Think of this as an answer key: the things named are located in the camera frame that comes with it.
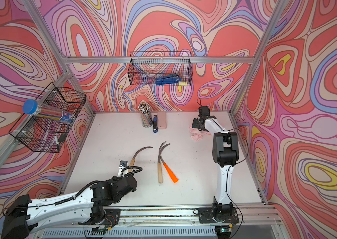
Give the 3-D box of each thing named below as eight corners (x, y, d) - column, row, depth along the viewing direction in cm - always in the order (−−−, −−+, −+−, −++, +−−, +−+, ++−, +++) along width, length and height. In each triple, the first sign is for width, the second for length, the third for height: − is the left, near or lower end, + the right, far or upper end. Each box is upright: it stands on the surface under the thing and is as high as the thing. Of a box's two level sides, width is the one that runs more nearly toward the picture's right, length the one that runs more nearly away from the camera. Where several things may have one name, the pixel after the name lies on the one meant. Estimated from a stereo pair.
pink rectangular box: (157, 129, 112) (156, 126, 109) (158, 114, 122) (157, 111, 120) (166, 129, 112) (166, 126, 109) (166, 114, 122) (166, 111, 120)
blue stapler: (153, 132, 111) (152, 129, 107) (153, 118, 120) (153, 115, 117) (158, 132, 111) (157, 129, 108) (158, 118, 120) (157, 115, 117)
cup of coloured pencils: (142, 128, 113) (138, 109, 98) (143, 121, 118) (139, 102, 103) (152, 128, 113) (149, 109, 98) (152, 121, 118) (150, 102, 103)
